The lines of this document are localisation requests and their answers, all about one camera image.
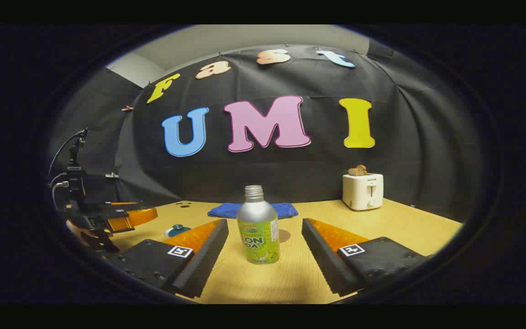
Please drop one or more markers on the silver water bottle green label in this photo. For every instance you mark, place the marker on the silver water bottle green label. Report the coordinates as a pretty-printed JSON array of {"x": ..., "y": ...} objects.
[{"x": 257, "y": 219}]

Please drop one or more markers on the teal teacup lid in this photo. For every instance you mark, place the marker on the teal teacup lid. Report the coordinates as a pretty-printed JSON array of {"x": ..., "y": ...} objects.
[{"x": 178, "y": 227}]

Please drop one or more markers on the blue towel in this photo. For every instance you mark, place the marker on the blue towel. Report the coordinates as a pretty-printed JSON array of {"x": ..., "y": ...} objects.
[{"x": 226, "y": 210}]

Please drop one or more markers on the metal clip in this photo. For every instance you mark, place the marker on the metal clip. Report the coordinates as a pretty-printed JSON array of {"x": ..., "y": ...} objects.
[{"x": 112, "y": 175}]

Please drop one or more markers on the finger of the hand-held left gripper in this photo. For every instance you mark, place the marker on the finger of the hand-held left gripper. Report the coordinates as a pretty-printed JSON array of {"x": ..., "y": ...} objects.
[
  {"x": 123, "y": 203},
  {"x": 135, "y": 217}
]

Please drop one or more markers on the round brown coaster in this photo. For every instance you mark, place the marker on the round brown coaster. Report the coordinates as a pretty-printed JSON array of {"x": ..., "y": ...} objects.
[{"x": 285, "y": 236}]

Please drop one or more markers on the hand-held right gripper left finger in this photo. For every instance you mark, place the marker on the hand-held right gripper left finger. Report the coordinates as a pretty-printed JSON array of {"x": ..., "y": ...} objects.
[{"x": 208, "y": 256}]

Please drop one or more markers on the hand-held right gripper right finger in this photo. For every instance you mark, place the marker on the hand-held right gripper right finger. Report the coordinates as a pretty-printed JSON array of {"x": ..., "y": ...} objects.
[{"x": 322, "y": 256}]

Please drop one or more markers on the bread slice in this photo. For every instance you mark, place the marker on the bread slice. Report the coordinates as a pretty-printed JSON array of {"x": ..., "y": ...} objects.
[{"x": 358, "y": 171}]

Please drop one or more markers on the black backdrop cloth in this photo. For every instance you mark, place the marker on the black backdrop cloth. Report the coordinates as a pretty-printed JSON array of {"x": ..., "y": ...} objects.
[{"x": 318, "y": 173}]

